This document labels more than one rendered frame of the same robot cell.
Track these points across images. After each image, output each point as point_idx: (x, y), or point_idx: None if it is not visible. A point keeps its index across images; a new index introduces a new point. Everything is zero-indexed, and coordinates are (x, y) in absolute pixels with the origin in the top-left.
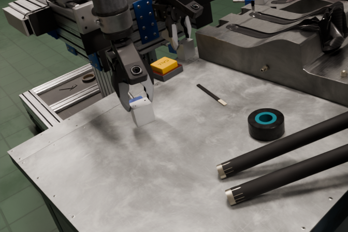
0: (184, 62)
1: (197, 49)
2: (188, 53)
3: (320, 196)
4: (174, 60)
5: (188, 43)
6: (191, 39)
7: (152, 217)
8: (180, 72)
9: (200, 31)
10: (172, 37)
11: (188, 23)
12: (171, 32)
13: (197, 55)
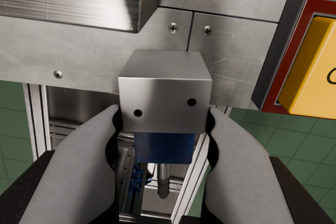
0: (218, 43)
1: (99, 72)
2: (175, 57)
3: None
4: (329, 37)
5: (162, 75)
6: (127, 79)
7: None
8: None
9: None
10: (267, 155)
11: (63, 173)
12: (288, 184)
13: (137, 35)
